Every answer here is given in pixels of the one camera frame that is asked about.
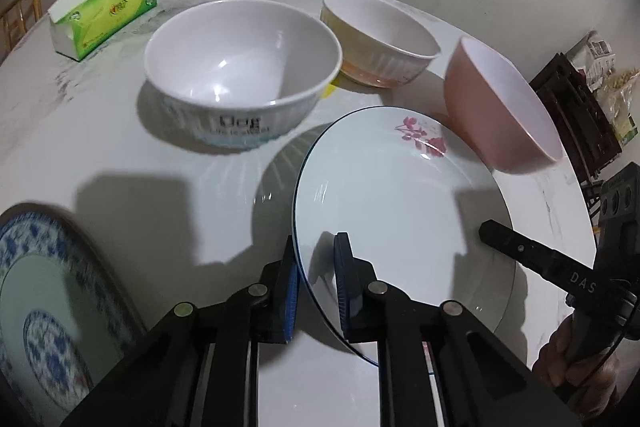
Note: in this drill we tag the large white printed bowl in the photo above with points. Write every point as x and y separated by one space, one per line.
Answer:
240 52

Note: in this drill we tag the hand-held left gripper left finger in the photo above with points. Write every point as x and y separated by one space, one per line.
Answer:
289 294

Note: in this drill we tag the printed plastic bag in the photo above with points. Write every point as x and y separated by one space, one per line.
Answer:
595 57

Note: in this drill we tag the yellowish striped bowl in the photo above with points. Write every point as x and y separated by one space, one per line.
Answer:
380 27

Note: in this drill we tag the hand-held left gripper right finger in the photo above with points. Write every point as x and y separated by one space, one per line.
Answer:
342 289

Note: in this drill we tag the yellow round warning sticker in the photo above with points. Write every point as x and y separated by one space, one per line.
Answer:
330 91

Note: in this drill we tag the dark wooden furniture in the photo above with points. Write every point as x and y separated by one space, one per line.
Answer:
575 107

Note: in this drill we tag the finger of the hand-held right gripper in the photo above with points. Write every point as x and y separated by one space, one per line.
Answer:
530 254

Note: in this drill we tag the plastic bags of goods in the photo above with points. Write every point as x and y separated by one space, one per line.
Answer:
622 107

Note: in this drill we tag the person's right hand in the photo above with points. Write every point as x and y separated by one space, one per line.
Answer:
555 357

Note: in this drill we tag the green tissue box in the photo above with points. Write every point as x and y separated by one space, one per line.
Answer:
110 12

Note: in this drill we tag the pink bowl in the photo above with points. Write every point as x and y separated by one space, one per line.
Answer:
480 117

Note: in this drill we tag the white plate with pink flowers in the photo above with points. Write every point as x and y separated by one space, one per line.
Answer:
400 207

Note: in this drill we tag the light wooden chair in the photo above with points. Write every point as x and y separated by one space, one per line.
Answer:
22 0

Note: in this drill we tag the blue patterned white plate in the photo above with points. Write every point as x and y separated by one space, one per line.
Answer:
45 307

